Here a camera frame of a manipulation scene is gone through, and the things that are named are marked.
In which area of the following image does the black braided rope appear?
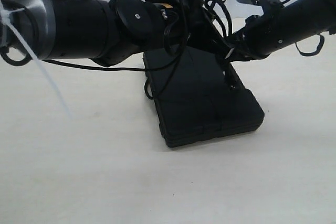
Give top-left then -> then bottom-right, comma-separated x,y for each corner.
143,0 -> 244,100

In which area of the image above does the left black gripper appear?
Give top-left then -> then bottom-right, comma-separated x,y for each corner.
146,0 -> 235,59

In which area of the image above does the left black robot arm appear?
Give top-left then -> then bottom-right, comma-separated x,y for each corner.
1,0 -> 231,68

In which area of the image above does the white zip tie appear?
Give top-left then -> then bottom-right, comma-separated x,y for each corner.
1,1 -> 73,119

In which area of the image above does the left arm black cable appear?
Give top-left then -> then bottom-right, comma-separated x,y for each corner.
0,0 -> 190,72

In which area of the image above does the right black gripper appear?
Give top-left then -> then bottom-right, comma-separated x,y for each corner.
228,15 -> 268,61

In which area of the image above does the black plastic carrying case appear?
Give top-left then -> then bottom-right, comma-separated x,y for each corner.
146,47 -> 265,148

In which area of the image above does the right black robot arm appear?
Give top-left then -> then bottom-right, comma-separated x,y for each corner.
227,0 -> 335,62

